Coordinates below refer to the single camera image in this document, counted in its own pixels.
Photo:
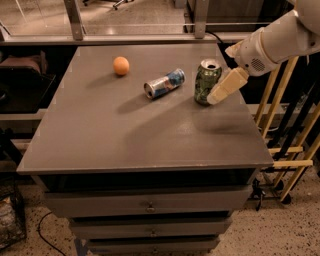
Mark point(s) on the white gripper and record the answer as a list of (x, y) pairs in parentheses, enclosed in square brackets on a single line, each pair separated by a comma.
[(250, 55)]

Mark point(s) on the green soda can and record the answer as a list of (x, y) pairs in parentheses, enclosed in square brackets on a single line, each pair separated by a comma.
[(208, 75)]

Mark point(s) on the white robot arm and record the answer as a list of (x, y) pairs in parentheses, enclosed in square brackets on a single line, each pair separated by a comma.
[(297, 33)]

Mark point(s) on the blue silver energy drink can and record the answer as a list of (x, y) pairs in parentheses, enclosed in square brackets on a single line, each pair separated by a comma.
[(160, 86)]

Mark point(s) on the orange fruit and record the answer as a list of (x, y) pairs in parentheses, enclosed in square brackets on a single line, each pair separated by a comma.
[(121, 66)]

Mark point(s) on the grey drawer cabinet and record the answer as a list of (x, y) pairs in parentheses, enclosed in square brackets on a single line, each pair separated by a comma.
[(101, 133)]

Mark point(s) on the middle grey drawer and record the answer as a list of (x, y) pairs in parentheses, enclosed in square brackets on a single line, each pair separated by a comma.
[(151, 228)]

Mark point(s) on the grey drawer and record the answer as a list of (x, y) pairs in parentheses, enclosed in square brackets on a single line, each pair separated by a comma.
[(151, 228), (189, 200), (153, 245)]

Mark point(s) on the black chair with brown cushion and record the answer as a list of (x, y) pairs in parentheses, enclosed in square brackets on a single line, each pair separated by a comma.
[(24, 83)]

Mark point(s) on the top grey drawer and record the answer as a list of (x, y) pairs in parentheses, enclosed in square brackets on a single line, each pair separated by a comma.
[(189, 200)]

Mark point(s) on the bottom grey drawer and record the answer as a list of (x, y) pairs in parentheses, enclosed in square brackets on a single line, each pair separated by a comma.
[(153, 245)]

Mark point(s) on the black wire basket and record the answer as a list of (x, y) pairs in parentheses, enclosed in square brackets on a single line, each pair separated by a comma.
[(12, 214)]

